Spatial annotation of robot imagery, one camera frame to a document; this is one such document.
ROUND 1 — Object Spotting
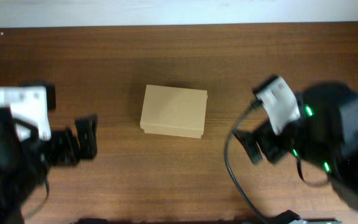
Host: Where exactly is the cardboard box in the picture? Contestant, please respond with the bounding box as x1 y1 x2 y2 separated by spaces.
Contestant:
140 85 208 139

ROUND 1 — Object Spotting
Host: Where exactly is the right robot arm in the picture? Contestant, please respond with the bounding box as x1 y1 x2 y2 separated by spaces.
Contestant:
231 82 358 212

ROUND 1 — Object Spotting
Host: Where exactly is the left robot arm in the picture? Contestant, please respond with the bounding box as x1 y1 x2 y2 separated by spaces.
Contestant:
0 108 98 223

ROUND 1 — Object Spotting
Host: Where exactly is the black right camera cable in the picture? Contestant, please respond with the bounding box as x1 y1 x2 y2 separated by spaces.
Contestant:
224 99 272 224

